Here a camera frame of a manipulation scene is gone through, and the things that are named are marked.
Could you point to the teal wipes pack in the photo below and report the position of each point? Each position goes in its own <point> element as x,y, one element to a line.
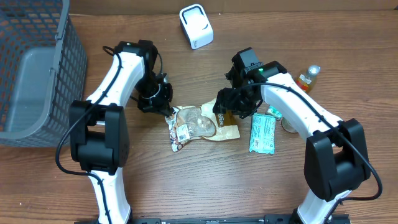
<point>262,137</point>

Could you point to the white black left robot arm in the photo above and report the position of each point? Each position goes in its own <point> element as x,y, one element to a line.
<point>98,133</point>

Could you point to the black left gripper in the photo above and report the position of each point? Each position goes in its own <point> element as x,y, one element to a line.
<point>160,104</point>

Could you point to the Kleenex tissue pack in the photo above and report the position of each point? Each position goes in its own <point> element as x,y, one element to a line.
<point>274,112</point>

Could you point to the brown snack pouch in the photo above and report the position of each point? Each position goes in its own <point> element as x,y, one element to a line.
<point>188,123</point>

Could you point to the grey plastic mesh basket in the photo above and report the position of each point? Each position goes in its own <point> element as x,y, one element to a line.
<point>43,68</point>

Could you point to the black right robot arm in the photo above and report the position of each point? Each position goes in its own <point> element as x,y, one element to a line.
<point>336,155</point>

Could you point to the green lid Knorr jar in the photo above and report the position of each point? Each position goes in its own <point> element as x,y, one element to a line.
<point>287,126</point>

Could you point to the white barcode scanner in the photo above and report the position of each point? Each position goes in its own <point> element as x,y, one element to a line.
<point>196,26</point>

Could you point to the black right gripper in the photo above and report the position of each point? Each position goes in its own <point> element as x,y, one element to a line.
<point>227,105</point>

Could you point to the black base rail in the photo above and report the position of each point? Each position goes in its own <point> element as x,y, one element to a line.
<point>267,219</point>

